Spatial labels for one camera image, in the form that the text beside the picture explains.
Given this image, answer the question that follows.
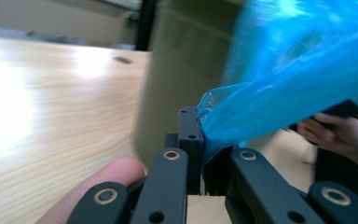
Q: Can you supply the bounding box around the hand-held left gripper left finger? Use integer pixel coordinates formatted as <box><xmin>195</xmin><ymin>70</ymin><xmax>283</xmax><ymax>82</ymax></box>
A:
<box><xmin>164</xmin><ymin>105</ymin><xmax>205</xmax><ymax>195</ymax></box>

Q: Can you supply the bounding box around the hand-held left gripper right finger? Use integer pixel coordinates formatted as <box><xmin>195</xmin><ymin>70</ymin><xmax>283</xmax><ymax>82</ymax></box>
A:
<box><xmin>202</xmin><ymin>145</ymin><xmax>234</xmax><ymax>196</ymax></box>

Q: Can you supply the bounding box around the green plastic bucket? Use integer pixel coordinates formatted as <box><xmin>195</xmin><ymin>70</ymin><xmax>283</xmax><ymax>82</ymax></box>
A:
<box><xmin>134</xmin><ymin>0</ymin><xmax>250</xmax><ymax>171</ymax></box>

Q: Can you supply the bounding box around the blue plastic bag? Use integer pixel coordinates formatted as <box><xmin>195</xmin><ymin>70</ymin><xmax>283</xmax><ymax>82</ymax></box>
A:
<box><xmin>195</xmin><ymin>0</ymin><xmax>358</xmax><ymax>167</ymax></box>

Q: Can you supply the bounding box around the black metal stand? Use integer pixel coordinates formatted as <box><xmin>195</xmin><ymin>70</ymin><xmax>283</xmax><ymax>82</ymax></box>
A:
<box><xmin>135</xmin><ymin>0</ymin><xmax>158</xmax><ymax>52</ymax></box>

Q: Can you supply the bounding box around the light wooden background desk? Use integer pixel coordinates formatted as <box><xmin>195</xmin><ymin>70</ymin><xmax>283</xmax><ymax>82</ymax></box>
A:
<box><xmin>0</xmin><ymin>0</ymin><xmax>138</xmax><ymax>49</ymax></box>

